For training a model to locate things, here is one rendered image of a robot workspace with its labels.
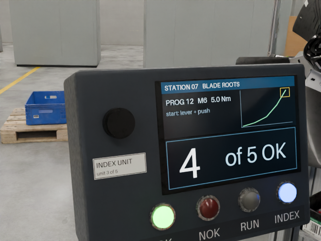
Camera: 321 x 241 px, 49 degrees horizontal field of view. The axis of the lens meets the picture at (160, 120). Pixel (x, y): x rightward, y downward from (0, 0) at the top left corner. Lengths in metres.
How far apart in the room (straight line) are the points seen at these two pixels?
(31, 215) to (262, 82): 2.23
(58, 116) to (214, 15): 3.77
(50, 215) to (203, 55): 4.74
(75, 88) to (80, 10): 7.67
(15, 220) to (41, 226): 0.20
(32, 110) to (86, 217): 3.41
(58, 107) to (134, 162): 3.37
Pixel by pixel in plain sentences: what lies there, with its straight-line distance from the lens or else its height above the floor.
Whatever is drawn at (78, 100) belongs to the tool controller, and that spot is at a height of 1.23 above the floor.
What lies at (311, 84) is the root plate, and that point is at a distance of 1.12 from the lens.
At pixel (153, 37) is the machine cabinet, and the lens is 6.40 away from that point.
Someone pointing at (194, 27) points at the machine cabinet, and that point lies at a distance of 6.47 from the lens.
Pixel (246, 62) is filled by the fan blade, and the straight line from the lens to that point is 1.32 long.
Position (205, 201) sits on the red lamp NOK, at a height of 1.13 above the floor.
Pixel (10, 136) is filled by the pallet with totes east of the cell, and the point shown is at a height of 0.07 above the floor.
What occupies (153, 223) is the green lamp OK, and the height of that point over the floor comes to 1.11.
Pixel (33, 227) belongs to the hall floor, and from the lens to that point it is 2.39.
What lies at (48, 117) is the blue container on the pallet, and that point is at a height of 0.22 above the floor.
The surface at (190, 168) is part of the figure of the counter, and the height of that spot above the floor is 1.16.
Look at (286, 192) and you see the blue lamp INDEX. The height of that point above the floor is 1.12.
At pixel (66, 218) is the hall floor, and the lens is 2.42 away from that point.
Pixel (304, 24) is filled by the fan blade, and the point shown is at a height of 1.27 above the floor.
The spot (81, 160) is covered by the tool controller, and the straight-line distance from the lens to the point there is 0.33.
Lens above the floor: 1.31
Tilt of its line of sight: 18 degrees down
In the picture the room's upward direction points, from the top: 2 degrees clockwise
